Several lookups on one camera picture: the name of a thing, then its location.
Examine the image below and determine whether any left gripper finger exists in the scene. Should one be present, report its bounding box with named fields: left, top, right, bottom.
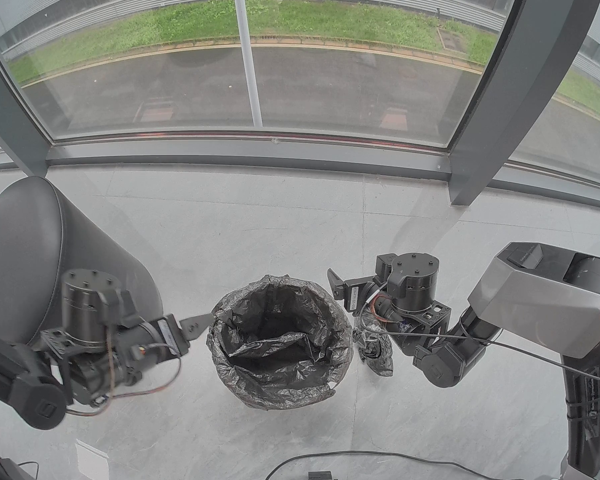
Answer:
left=179, top=312, right=215, bottom=342

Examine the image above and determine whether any crumpled black plastic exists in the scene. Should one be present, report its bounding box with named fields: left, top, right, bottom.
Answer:
left=354, top=329, right=395, bottom=378

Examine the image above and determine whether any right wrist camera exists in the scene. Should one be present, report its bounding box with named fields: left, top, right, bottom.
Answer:
left=375, top=253, right=397, bottom=283

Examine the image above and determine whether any window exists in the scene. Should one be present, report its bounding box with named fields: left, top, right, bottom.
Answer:
left=0, top=0, right=600, bottom=207

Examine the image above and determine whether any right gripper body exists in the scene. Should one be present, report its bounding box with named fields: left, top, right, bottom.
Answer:
left=344, top=277, right=406, bottom=325

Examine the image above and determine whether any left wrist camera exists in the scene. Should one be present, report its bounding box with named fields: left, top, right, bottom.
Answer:
left=102, top=288, right=137, bottom=327

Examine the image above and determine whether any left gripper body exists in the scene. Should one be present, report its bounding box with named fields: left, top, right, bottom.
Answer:
left=125, top=314, right=191, bottom=369

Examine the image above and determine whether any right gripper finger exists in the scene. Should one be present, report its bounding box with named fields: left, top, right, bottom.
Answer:
left=327, top=267, right=349, bottom=299

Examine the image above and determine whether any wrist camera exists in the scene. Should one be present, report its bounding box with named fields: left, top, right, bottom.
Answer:
left=375, top=253, right=397, bottom=283
left=102, top=288, right=137, bottom=327

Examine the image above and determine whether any dark grey round chair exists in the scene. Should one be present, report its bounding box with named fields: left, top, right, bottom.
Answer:
left=0, top=175, right=164, bottom=350

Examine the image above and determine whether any black plastic bag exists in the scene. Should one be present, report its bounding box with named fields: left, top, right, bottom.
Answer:
left=206, top=274, right=354, bottom=412

